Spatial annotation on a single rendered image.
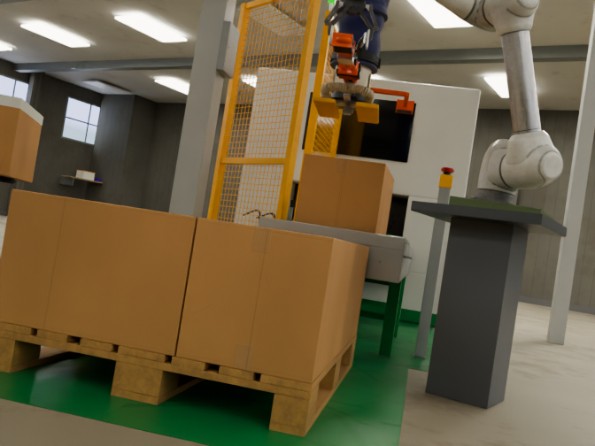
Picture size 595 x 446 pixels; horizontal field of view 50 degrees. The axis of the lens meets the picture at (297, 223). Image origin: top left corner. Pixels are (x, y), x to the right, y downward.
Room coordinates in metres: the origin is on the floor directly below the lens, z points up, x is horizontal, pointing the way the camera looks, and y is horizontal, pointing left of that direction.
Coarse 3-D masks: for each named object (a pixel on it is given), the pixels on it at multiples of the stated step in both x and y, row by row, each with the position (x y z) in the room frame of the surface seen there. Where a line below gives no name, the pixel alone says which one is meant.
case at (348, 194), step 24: (312, 168) 3.11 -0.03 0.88; (336, 168) 3.09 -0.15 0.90; (360, 168) 3.06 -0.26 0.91; (384, 168) 3.04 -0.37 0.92; (312, 192) 3.11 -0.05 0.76; (336, 192) 3.08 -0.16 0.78; (360, 192) 3.06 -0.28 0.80; (384, 192) 3.18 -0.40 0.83; (312, 216) 3.11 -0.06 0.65; (336, 216) 3.08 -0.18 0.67; (360, 216) 3.06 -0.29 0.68; (384, 216) 3.37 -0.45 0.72
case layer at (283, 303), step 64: (64, 256) 1.90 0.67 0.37; (128, 256) 1.86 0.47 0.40; (192, 256) 1.82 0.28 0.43; (256, 256) 1.79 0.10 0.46; (320, 256) 1.75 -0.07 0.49; (0, 320) 1.94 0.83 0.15; (64, 320) 1.89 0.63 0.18; (128, 320) 1.86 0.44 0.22; (192, 320) 1.82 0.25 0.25; (256, 320) 1.78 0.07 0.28; (320, 320) 1.75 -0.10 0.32
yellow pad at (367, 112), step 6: (360, 102) 2.80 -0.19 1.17; (360, 108) 2.81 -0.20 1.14; (366, 108) 2.79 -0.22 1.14; (372, 108) 2.77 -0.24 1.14; (378, 108) 2.79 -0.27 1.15; (360, 114) 2.94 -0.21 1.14; (366, 114) 2.92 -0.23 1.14; (372, 114) 2.90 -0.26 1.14; (378, 114) 2.92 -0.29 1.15; (360, 120) 3.08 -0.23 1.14; (366, 120) 3.06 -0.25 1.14; (372, 120) 3.04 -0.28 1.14; (378, 120) 3.06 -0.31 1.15
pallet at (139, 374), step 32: (0, 352) 1.93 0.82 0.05; (32, 352) 2.02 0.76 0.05; (64, 352) 2.21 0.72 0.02; (96, 352) 1.87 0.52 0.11; (128, 352) 1.85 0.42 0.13; (352, 352) 2.85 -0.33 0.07; (128, 384) 1.85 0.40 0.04; (160, 384) 1.83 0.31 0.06; (192, 384) 2.11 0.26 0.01; (256, 384) 1.77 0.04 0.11; (288, 384) 1.76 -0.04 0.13; (320, 384) 2.27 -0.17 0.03; (288, 416) 1.75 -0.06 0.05
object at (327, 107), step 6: (318, 96) 2.82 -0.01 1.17; (318, 102) 2.82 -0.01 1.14; (324, 102) 2.80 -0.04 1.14; (330, 102) 2.79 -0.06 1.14; (318, 108) 2.95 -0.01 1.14; (324, 108) 2.93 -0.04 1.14; (330, 108) 2.91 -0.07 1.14; (336, 108) 2.91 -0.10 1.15; (324, 114) 3.07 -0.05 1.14; (330, 114) 3.05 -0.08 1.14; (336, 114) 3.02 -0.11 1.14
